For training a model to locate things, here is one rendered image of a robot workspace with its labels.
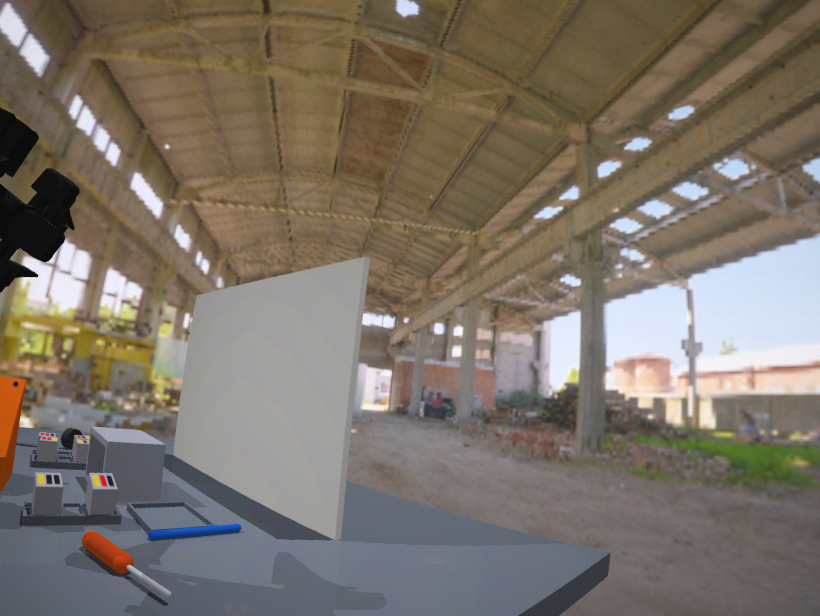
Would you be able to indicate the blue cylindrical rod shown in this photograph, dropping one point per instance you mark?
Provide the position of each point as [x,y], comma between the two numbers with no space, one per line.
[186,532]

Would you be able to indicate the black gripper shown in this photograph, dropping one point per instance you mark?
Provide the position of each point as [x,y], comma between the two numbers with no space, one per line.
[52,189]

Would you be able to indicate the black short cylinder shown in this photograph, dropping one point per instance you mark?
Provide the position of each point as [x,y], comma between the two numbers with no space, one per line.
[68,437]

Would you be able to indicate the white flat panel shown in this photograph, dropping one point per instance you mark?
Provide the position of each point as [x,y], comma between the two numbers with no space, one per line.
[268,389]

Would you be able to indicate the white block with red, black and yellow stripes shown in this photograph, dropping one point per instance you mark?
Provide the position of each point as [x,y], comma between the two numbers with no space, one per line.
[85,437]

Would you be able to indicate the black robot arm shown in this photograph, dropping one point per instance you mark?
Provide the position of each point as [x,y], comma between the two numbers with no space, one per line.
[28,230]

